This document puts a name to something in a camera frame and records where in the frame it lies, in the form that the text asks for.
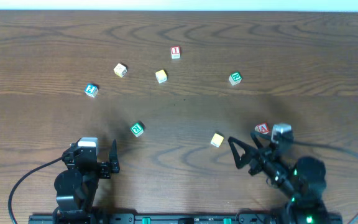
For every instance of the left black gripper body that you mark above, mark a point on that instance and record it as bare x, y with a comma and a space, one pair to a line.
105, 169

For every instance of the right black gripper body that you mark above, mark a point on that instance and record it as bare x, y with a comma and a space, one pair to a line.
257, 157

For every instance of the red letter A block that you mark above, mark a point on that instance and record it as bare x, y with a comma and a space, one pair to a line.
262, 128

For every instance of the red letter I block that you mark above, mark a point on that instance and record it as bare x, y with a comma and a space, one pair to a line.
175, 52

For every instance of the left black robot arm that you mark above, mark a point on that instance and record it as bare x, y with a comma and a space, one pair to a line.
76, 187

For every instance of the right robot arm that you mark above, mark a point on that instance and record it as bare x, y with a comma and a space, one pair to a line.
303, 183

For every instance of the yellow block near right arm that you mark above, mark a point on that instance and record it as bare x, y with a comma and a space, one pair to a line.
217, 140

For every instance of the green number 2 block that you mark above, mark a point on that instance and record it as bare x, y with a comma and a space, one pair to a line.
137, 129

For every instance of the blue number 2 block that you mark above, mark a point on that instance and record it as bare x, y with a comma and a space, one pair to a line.
91, 90

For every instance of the green letter R block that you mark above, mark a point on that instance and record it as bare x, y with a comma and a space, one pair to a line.
235, 78

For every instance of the cream yellow picture block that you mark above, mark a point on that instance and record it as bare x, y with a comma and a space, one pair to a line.
120, 70

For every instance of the yellow top wooden block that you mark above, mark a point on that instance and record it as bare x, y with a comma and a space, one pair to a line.
161, 76

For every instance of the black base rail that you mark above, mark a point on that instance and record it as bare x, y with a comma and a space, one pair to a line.
128, 218

